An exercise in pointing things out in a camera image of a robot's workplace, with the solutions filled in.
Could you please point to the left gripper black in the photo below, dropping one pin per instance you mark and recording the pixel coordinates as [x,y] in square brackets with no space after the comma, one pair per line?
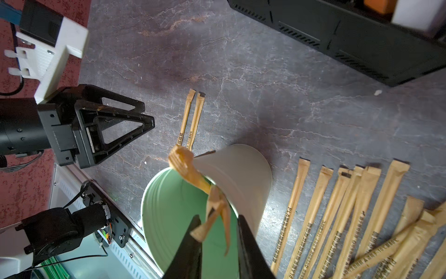
[98,135]

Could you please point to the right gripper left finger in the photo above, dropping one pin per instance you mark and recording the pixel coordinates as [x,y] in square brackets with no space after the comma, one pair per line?
[187,262]

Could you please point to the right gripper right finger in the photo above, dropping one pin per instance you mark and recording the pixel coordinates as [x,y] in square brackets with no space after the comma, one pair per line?
[252,264]

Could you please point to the green metal cup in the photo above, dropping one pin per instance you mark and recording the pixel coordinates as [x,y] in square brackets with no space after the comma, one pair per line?
[169,204]

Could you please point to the paper straw eleventh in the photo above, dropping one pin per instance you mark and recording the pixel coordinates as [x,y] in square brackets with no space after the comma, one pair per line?
[180,159]

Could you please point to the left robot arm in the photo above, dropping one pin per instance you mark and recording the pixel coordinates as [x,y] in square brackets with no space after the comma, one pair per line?
[25,246]

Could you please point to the black mesh file holder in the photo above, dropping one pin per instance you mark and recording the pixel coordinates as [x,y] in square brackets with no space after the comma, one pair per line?
[353,36]

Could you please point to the orange book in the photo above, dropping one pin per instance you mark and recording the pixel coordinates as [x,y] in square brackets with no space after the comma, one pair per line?
[383,7]

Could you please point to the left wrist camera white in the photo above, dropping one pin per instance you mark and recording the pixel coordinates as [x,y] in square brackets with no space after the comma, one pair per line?
[54,38]

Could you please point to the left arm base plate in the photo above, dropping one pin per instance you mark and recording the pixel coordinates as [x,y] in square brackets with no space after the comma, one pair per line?
[119,226]

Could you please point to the aluminium front rail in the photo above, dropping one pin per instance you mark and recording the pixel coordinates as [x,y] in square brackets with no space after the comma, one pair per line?
[93,259]

